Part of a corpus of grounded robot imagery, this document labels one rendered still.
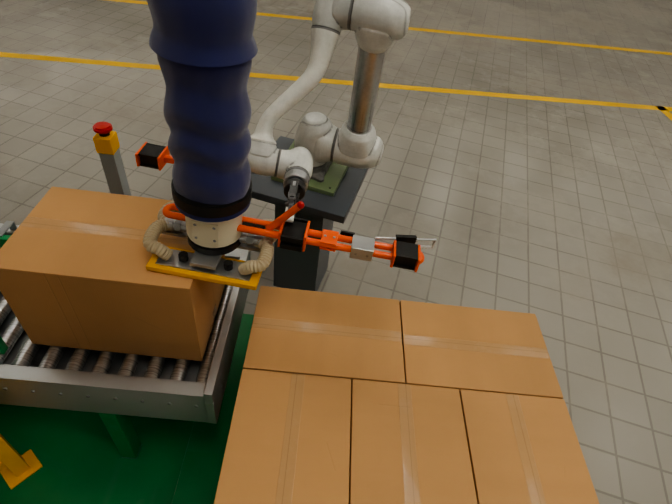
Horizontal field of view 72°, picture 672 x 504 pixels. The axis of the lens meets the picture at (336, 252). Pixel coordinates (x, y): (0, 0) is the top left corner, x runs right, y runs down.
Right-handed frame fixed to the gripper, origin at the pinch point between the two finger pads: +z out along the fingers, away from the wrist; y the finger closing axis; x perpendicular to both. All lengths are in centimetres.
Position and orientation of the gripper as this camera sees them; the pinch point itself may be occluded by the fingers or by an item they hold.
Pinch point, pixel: (288, 223)
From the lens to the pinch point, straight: 145.8
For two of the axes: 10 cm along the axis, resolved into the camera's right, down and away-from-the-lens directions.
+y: -1.1, 7.2, 6.8
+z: -0.4, 6.8, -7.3
